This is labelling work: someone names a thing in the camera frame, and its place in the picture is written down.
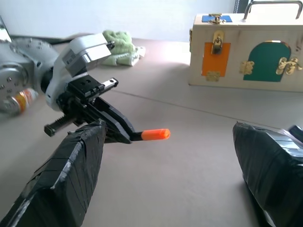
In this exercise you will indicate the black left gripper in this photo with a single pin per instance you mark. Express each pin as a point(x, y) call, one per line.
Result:
point(81, 88)

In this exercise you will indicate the dark blue object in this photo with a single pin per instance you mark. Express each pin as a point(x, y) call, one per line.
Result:
point(296, 130)

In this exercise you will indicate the bottle with orange label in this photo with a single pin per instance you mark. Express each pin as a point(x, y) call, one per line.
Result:
point(23, 99)

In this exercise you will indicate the black pen with orange cap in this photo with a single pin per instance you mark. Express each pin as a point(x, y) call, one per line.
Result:
point(155, 134)

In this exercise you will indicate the green towel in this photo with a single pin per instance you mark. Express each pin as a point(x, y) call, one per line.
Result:
point(122, 48)

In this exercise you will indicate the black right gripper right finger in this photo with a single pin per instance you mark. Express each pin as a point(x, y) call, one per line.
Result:
point(272, 165)

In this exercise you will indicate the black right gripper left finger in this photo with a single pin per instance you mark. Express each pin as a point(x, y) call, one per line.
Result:
point(61, 179)

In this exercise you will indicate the black metal rack post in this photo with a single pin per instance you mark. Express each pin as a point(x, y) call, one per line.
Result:
point(237, 6)

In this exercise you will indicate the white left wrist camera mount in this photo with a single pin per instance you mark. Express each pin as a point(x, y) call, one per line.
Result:
point(78, 49)

